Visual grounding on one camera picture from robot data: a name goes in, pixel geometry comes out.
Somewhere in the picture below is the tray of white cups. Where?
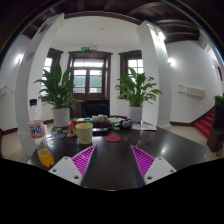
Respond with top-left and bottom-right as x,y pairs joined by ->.
91,114 -> 113,129

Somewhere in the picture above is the dark wooden stair post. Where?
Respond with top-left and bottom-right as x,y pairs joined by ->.
206,105 -> 224,154

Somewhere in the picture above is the red plastic box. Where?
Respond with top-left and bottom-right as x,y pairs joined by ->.
68,118 -> 84,134

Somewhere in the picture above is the light green pouch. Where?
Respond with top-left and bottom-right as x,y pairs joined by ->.
108,117 -> 123,125

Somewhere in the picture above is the dark wooden framed window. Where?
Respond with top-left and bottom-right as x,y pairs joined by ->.
43,48 -> 64,93
118,50 -> 145,99

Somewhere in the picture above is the potted plant in white pot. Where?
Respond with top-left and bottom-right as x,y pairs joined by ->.
115,67 -> 163,124
33,63 -> 81,128

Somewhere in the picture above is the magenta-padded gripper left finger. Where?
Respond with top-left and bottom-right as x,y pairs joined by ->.
48,144 -> 98,187

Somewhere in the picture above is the flat round red coaster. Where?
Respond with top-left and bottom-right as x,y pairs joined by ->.
105,134 -> 122,143

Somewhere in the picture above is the grey round ball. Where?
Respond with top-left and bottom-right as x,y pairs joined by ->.
120,119 -> 133,130

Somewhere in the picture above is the white wall radiator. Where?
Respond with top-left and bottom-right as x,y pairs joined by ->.
178,84 -> 207,98
0,85 -> 8,98

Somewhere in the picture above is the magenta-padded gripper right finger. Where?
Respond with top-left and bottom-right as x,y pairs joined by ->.
129,144 -> 177,187

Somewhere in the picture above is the red carpeted staircase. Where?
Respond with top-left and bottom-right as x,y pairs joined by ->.
194,111 -> 216,139

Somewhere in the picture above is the black chair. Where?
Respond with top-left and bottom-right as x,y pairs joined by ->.
82,99 -> 111,118

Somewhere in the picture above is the clear orange soda bottle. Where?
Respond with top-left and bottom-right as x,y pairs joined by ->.
27,98 -> 55,168

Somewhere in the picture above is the green and white box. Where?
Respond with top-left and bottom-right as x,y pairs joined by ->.
73,117 -> 93,124

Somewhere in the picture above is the pale yellow cup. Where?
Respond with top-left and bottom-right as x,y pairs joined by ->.
75,122 -> 94,145

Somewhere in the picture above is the dark wooden glazed double door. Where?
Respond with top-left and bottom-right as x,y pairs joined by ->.
68,50 -> 113,101

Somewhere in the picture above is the printed paper leaflet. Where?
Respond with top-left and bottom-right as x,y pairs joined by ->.
131,122 -> 158,132

